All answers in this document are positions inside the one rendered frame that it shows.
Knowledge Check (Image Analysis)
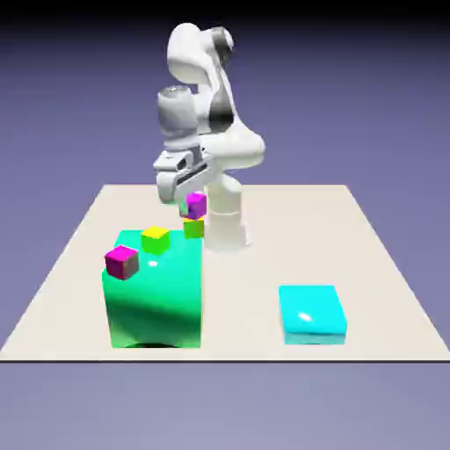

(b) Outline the small yellow and green cube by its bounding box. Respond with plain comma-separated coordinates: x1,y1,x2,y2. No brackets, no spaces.
182,216,206,240
141,226,171,256

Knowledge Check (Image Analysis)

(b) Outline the large cyan box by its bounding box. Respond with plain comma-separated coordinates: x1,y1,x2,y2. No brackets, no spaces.
278,285,348,346

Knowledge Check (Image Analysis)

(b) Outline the large green box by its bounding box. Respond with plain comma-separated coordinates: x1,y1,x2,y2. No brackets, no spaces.
101,229,204,350

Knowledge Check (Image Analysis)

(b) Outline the small magenta and purple cube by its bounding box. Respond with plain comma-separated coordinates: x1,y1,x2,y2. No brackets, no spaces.
183,192,207,221

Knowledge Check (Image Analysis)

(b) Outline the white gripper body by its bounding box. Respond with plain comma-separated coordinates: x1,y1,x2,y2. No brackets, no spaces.
156,158,214,205

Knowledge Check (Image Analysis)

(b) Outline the small magenta and grey cube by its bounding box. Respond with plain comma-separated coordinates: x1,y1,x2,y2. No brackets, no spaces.
104,244,140,281

